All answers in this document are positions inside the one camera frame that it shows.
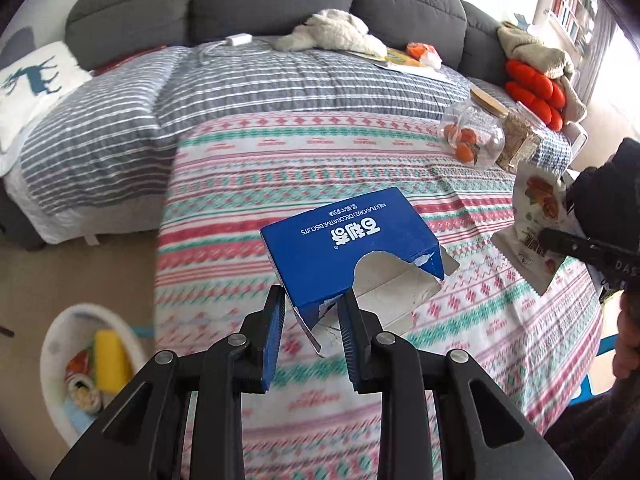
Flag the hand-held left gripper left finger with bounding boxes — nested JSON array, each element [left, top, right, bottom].
[[50, 285, 287, 480]]

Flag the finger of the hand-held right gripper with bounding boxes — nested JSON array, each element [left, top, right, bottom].
[[540, 227, 601, 262]]

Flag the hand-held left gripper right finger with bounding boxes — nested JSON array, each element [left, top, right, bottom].
[[337, 290, 576, 480]]

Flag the white snack packet food print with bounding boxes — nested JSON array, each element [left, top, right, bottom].
[[492, 162, 581, 296]]

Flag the torn blue biscuit box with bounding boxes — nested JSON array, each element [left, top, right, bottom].
[[260, 186, 461, 358]]

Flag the yellow snack packet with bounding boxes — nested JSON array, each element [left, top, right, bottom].
[[95, 330, 133, 394]]

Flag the red cartoon drink can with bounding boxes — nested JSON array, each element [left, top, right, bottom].
[[64, 349, 103, 413]]

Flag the white waste bin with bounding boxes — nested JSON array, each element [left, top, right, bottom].
[[40, 302, 151, 448]]

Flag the person's right forearm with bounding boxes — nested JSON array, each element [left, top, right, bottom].
[[567, 137, 640, 248]]

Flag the glass jar of cereal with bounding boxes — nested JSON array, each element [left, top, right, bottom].
[[495, 101, 543, 173]]

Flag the glass jar with bamboo lid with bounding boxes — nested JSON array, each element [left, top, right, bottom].
[[439, 85, 507, 168]]

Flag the person's dark trousers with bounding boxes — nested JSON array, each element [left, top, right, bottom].
[[542, 290, 640, 480]]

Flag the beige plush blanket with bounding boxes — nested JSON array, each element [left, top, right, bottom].
[[497, 22, 588, 123]]

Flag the orange white small packet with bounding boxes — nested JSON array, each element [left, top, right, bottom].
[[406, 42, 443, 67]]

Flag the white bookshelf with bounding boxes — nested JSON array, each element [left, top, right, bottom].
[[547, 0, 598, 46]]

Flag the flat picture book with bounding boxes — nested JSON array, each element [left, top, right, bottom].
[[350, 47, 451, 81]]

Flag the grey striped quilt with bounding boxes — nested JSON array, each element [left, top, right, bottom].
[[0, 45, 573, 246]]

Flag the white plush toy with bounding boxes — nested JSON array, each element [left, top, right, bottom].
[[274, 9, 388, 57]]

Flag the dark grey sofa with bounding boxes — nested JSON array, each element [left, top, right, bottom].
[[65, 0, 506, 83]]

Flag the white pillow with deer print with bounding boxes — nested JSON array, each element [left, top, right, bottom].
[[0, 41, 93, 153]]

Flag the white charger with cable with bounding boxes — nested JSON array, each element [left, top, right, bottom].
[[200, 34, 273, 61]]

